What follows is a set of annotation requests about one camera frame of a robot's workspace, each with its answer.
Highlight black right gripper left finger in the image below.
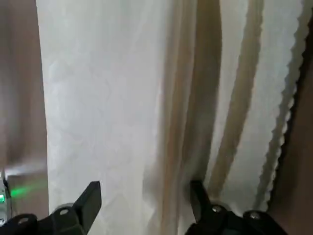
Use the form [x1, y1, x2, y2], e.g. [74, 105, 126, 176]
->
[0, 180, 102, 235]

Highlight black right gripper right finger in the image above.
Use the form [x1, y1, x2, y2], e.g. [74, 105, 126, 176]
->
[183, 180, 290, 235]

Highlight cream tablecloth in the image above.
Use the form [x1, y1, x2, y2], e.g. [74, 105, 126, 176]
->
[35, 0, 308, 235]

